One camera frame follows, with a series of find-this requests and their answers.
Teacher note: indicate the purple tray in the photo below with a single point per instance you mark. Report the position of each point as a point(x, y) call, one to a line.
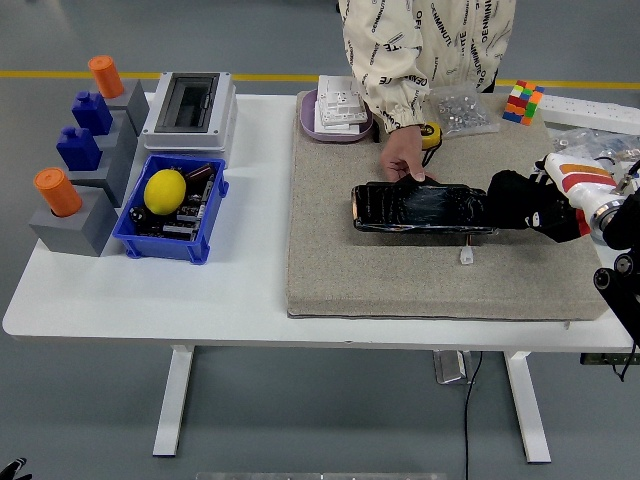
point(309, 120)

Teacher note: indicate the person's right forearm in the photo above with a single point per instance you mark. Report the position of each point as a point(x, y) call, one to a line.
point(395, 95)

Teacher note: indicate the white wall socket plate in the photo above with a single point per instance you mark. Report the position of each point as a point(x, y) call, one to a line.
point(337, 86)
point(342, 129)
point(340, 112)

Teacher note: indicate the yellow lemon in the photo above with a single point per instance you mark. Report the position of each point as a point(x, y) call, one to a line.
point(165, 192)

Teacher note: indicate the black-white left robot hand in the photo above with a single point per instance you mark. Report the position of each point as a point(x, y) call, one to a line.
point(11, 470)

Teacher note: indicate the blue plastic block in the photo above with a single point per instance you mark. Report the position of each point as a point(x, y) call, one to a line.
point(80, 150)
point(92, 115)

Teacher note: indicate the dark circuit board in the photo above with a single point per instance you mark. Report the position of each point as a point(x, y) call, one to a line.
point(185, 220)

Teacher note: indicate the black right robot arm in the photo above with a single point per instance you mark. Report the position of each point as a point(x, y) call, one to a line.
point(625, 220)

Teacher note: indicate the grey electrical enclosure box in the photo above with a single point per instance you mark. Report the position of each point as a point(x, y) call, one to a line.
point(225, 120)

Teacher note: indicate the white power strip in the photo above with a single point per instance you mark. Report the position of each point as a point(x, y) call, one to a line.
point(590, 110)

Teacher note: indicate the colourful puzzle cube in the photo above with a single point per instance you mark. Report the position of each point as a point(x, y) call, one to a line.
point(522, 102)

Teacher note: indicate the yellow tape measure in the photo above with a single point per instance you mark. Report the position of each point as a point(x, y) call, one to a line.
point(432, 135)

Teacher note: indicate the black rag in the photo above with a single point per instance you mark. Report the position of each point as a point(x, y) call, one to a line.
point(510, 200)

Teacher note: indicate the green circuit board strip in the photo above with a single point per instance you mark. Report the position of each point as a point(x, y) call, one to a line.
point(605, 359)

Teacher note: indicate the person's right hand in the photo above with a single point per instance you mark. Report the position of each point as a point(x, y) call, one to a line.
point(404, 150)

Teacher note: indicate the person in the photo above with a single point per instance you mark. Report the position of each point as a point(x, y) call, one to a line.
point(430, 35)

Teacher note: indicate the clear bag of screws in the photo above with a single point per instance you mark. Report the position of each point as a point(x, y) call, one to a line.
point(460, 112)

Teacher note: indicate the clear bag of washers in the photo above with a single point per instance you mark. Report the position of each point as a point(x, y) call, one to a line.
point(590, 140)

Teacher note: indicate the orange plastic cylinder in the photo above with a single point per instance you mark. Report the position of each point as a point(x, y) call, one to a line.
point(57, 192)
point(106, 77)

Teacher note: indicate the grey-brown mat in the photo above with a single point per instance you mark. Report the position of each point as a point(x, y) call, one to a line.
point(400, 280)

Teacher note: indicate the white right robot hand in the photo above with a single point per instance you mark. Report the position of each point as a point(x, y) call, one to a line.
point(582, 180)

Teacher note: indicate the blue plastic bin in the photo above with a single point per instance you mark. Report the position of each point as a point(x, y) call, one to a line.
point(150, 247)

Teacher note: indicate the white table leg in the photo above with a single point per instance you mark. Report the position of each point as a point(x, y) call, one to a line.
point(172, 400)
point(527, 405)

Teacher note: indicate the grey block holder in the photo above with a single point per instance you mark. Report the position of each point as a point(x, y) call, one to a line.
point(90, 227)
point(122, 135)
point(117, 175)
point(137, 102)

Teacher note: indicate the silver metal control box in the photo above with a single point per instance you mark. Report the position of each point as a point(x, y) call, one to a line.
point(450, 367)

